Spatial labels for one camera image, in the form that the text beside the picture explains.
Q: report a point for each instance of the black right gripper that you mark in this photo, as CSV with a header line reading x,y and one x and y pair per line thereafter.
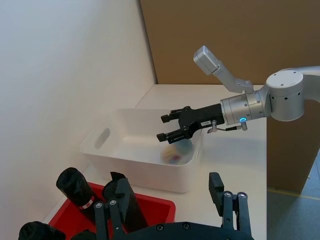
x,y
200,116

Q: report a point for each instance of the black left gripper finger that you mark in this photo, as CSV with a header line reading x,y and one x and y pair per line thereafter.
x,y
122,200

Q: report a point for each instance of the teal small block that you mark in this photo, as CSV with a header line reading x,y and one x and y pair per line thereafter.
x,y
184,147

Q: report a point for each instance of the yellow small block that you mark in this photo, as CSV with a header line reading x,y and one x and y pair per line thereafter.
x,y
168,153

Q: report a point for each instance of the red plastic bin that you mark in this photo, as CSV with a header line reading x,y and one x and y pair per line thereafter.
x,y
152,207

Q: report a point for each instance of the white plastic bin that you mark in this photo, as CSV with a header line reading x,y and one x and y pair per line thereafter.
x,y
140,152

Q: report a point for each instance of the black bag roll, red label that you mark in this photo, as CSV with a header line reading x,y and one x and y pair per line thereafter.
x,y
75,187

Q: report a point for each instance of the brown cardboard panel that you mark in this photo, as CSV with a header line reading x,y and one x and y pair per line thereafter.
x,y
225,37

